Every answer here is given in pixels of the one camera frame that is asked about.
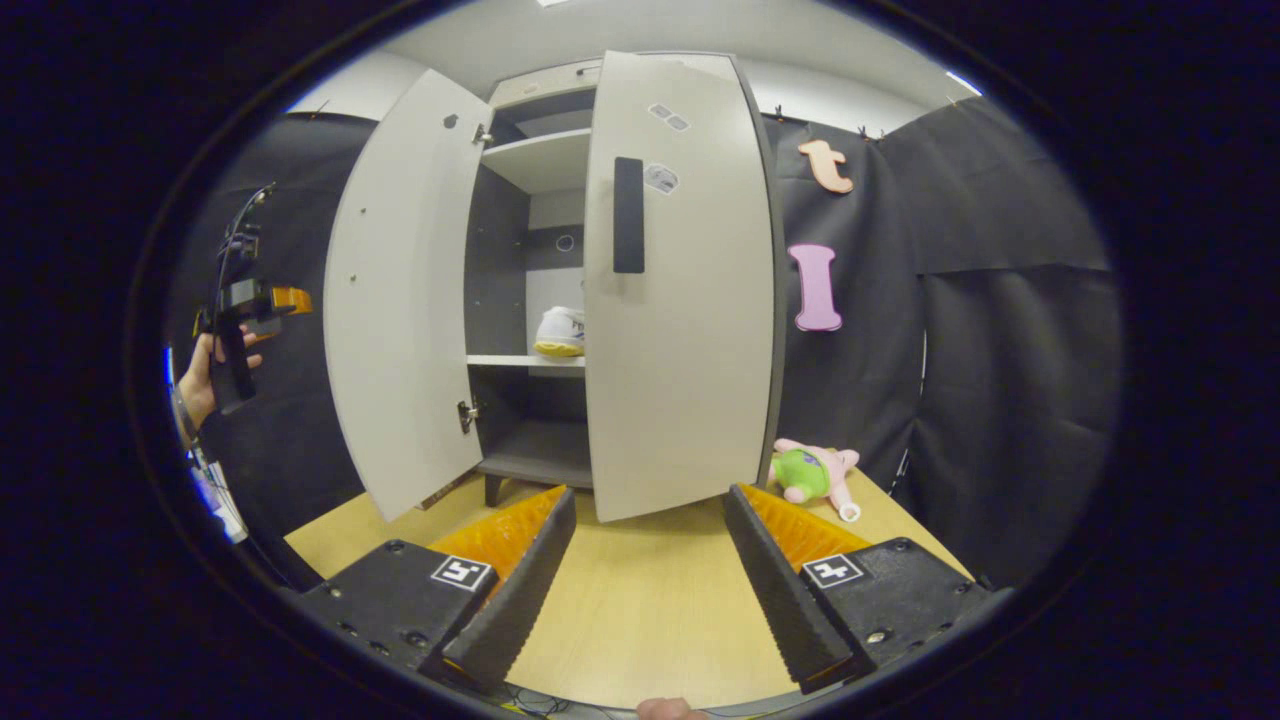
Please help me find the black cable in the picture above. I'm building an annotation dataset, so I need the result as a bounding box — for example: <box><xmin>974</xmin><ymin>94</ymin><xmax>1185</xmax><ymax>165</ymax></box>
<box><xmin>215</xmin><ymin>183</ymin><xmax>276</xmax><ymax>261</ymax></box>

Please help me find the green pink plush toy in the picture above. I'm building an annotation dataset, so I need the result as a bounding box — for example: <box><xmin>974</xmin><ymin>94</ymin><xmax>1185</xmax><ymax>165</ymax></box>
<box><xmin>768</xmin><ymin>438</ymin><xmax>861</xmax><ymax>523</ymax></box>

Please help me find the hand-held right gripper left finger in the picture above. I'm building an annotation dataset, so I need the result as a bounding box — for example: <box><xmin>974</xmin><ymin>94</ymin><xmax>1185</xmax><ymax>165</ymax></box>
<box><xmin>295</xmin><ymin>486</ymin><xmax>578</xmax><ymax>693</ymax></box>

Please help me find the black backdrop cloth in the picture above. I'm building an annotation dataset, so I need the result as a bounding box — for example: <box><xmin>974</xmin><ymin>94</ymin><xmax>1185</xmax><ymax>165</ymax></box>
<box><xmin>165</xmin><ymin>95</ymin><xmax>1123</xmax><ymax>591</ymax></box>

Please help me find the grey cabinet door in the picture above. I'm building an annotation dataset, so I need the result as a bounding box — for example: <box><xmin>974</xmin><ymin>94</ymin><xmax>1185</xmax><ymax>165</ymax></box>
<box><xmin>323</xmin><ymin>68</ymin><xmax>494</xmax><ymax>523</ymax></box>
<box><xmin>583</xmin><ymin>50</ymin><xmax>776</xmax><ymax>524</ymax></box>

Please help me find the white cabinet shelf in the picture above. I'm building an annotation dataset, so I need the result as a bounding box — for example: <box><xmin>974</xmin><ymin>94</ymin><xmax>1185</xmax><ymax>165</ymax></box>
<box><xmin>466</xmin><ymin>354</ymin><xmax>587</xmax><ymax>379</ymax></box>
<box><xmin>480</xmin><ymin>128</ymin><xmax>593</xmax><ymax>195</ymax></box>

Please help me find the white shoe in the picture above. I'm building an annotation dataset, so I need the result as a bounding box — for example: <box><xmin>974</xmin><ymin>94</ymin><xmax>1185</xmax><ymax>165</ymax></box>
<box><xmin>533</xmin><ymin>306</ymin><xmax>587</xmax><ymax>358</ymax></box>

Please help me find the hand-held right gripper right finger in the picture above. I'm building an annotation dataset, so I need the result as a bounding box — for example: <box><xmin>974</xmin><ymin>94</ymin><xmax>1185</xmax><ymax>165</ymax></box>
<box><xmin>722</xmin><ymin>484</ymin><xmax>991</xmax><ymax>694</ymax></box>

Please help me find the black door handle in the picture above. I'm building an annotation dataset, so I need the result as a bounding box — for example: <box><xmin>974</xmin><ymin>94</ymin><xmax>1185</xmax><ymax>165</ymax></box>
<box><xmin>613</xmin><ymin>157</ymin><xmax>646</xmax><ymax>274</ymax></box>

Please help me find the grey shoe cabinet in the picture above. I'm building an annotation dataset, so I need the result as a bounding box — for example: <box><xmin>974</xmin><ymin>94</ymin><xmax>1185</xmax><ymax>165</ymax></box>
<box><xmin>463</xmin><ymin>52</ymin><xmax>786</xmax><ymax>506</ymax></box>

